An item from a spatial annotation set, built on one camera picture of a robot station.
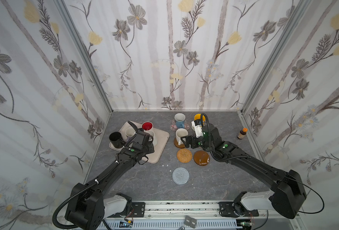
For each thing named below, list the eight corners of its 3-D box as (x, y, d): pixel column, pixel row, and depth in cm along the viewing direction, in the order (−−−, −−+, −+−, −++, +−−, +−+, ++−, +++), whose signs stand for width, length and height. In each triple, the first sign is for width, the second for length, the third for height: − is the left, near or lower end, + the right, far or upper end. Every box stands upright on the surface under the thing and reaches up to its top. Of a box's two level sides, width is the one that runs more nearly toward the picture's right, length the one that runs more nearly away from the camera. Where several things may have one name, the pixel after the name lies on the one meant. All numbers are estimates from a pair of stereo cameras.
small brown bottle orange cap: (239, 141, 105) (244, 134, 98) (235, 137, 107) (240, 130, 100) (244, 137, 107) (249, 130, 100) (240, 134, 109) (245, 127, 102)
